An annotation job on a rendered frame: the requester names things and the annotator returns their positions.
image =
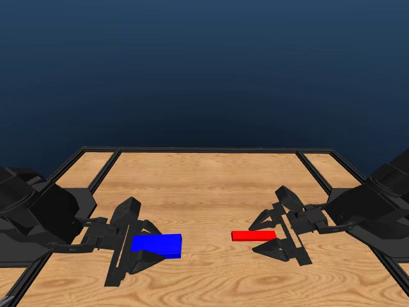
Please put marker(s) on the blue hollow socket block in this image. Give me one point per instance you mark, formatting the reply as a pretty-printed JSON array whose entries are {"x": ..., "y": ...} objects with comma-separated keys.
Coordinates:
[{"x": 156, "y": 244}]

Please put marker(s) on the thin red peg bar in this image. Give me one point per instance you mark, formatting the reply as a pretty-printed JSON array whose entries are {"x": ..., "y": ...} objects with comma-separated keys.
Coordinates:
[{"x": 254, "y": 236}]

